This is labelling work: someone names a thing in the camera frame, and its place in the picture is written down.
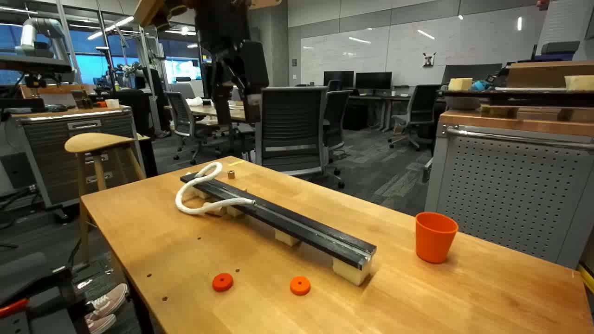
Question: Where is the gray mesh office chair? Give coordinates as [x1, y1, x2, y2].
[254, 85, 330, 182]

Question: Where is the pale wooden support block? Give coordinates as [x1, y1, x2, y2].
[270, 228, 302, 249]
[220, 204, 246, 221]

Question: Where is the wooden counter top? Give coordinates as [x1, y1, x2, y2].
[438, 109, 594, 139]

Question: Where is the wooden stool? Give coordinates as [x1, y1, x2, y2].
[63, 132, 150, 249]

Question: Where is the pale foam block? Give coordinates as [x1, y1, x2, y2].
[562, 74, 594, 93]
[447, 76, 475, 94]

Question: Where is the black office chair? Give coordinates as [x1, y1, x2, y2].
[387, 83, 441, 152]

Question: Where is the long black grooved board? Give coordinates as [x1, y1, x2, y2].
[178, 171, 378, 271]

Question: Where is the gray drawer cabinet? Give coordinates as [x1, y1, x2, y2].
[9, 104, 144, 210]

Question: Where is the black computer monitor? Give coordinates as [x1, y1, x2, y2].
[321, 69, 356, 91]
[354, 70, 393, 93]

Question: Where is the white rope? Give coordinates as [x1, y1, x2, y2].
[174, 161, 256, 217]

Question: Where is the large pale wooden end block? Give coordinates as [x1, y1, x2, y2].
[330, 254, 373, 287]

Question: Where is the orange plastic cup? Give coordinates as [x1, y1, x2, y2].
[413, 210, 460, 265]

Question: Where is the orange plastic disc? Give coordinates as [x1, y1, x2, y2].
[287, 274, 313, 297]
[209, 271, 235, 295]

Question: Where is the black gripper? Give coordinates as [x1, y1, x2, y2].
[194, 0, 252, 104]

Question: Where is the red handled tool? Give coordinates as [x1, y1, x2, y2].
[0, 297, 29, 321]

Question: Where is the gray perforated metal partition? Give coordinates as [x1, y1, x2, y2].
[425, 122, 594, 269]

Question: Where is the light office chair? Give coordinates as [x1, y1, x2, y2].
[161, 91, 209, 163]

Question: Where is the white pink shoe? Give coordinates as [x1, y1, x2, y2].
[83, 282, 131, 334]

